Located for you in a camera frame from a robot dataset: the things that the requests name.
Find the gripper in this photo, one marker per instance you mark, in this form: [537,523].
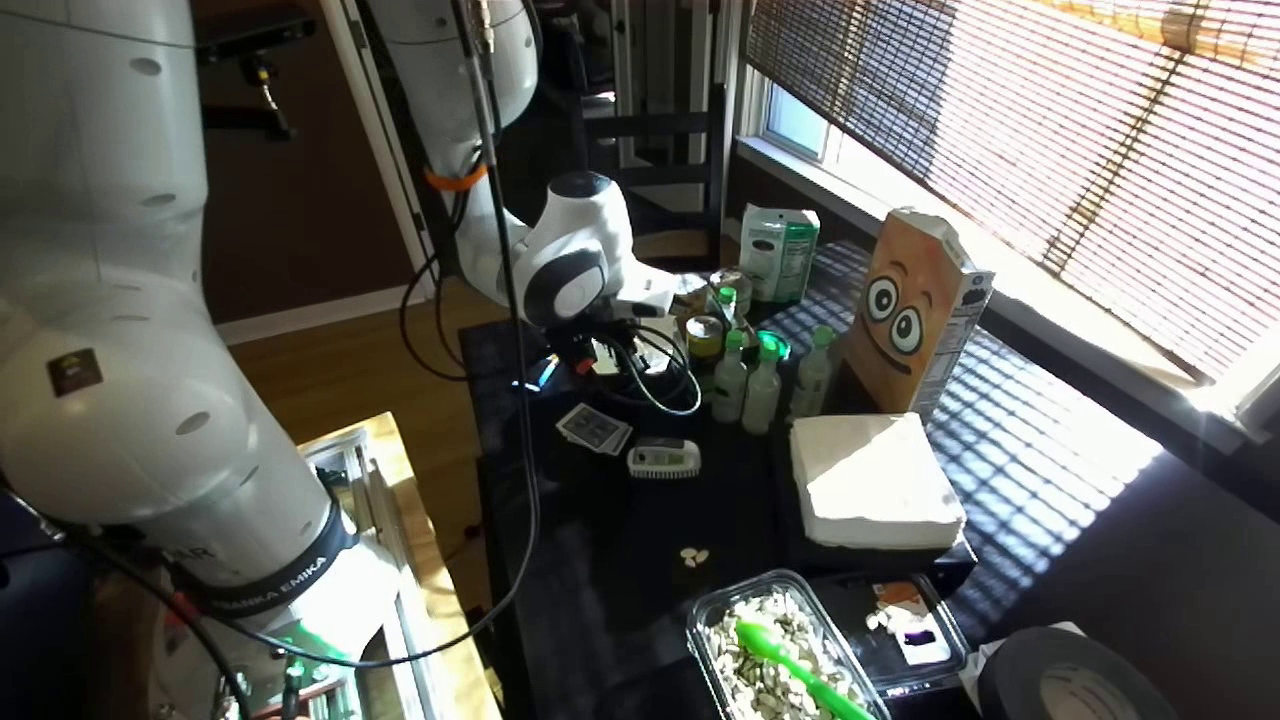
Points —
[590,345]

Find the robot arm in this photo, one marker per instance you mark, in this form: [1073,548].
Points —
[120,400]

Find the transparent plastic bowl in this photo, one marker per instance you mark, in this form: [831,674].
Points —
[715,620]

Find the deck of playing cards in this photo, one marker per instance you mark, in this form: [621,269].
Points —
[594,429]

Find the small tin can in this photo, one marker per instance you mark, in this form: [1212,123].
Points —
[704,337]

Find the white scrub brush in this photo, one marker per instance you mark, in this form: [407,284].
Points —
[664,458]

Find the small bottle with green cap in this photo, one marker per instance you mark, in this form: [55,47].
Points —
[727,305]

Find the clear bottle with green cap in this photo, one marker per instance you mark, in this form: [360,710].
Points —
[729,385]
[761,395]
[811,380]

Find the glass jar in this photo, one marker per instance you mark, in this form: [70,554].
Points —
[733,288]

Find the green and white carton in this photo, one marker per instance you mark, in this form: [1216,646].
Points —
[778,255]

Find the dark wooden chair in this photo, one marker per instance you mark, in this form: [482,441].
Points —
[670,125]

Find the loose pale seeds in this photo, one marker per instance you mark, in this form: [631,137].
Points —
[694,556]

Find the window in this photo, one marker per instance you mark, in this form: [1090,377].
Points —
[795,120]

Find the stack of white napkins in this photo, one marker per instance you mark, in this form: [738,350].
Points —
[870,480]

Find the cereal box with cartoon face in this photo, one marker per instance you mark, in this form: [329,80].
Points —
[915,310]

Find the heap of pale seeds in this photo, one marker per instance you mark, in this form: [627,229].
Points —
[745,675]

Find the green plastic spoon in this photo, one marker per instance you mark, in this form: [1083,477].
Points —
[790,660]

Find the bamboo window blind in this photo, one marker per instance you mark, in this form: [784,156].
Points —
[1050,130]

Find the roll of black tape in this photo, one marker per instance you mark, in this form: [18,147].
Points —
[1010,670]

